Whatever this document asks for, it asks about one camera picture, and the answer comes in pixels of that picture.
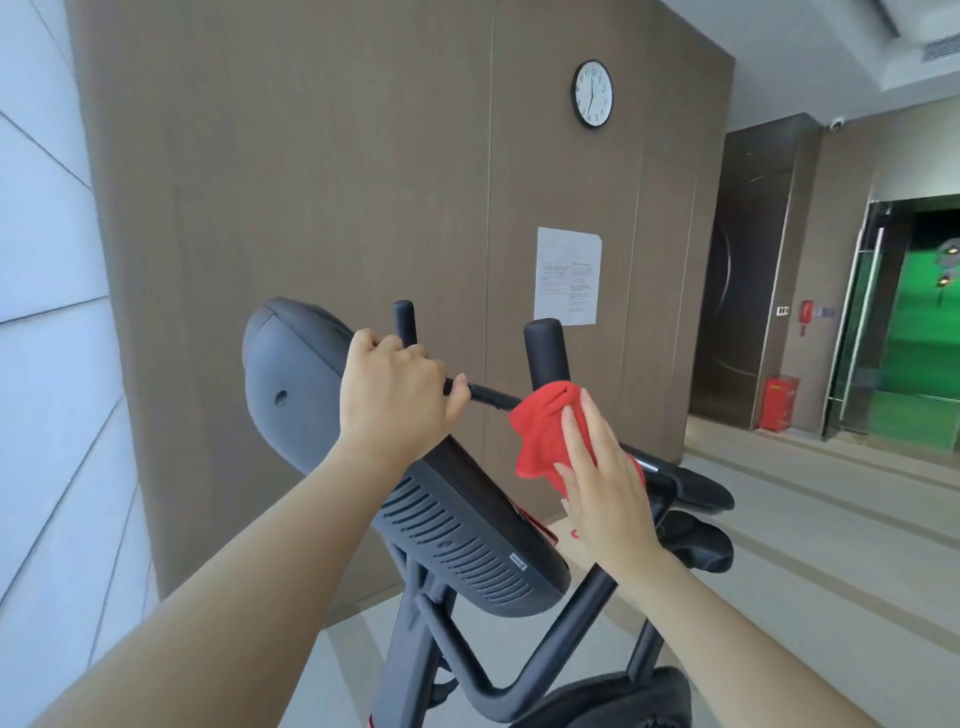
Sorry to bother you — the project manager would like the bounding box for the person's left hand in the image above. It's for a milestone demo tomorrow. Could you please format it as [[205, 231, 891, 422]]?
[[339, 327, 473, 482]]

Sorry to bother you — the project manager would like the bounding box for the person's right hand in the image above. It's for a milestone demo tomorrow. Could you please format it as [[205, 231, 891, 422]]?
[[553, 388, 667, 583]]

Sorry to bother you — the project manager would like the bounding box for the red cleaning cloth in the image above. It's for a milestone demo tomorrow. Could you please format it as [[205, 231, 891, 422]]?
[[509, 381, 647, 501]]

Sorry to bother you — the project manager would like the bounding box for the black exercise bike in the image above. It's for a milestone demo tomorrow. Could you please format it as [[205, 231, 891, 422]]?
[[241, 297, 736, 728]]

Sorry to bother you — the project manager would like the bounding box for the person's left forearm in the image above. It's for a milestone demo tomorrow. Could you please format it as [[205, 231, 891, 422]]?
[[30, 433, 411, 728]]

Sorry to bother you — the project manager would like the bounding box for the person's right forearm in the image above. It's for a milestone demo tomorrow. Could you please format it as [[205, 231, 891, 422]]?
[[598, 549, 865, 728]]

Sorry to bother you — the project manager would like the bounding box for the black bike screen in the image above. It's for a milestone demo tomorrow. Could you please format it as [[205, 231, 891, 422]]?
[[241, 297, 573, 621]]

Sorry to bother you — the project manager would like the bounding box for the white paper notice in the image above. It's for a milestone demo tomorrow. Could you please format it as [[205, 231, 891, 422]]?
[[534, 226, 603, 328]]

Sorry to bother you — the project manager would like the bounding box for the red fire extinguisher box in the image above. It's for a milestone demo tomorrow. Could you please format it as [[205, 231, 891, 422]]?
[[758, 374, 801, 435]]

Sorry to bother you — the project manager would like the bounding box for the dark brown door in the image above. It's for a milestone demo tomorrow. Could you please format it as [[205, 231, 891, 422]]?
[[688, 168, 798, 430]]

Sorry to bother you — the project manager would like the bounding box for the glass door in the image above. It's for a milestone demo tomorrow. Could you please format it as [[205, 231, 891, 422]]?
[[822, 198, 913, 438]]

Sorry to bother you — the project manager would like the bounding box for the long metal door handle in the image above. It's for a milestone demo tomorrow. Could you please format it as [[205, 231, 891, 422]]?
[[839, 225, 887, 423]]

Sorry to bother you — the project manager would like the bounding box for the round black wall clock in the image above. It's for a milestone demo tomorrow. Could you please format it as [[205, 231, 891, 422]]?
[[571, 60, 615, 129]]

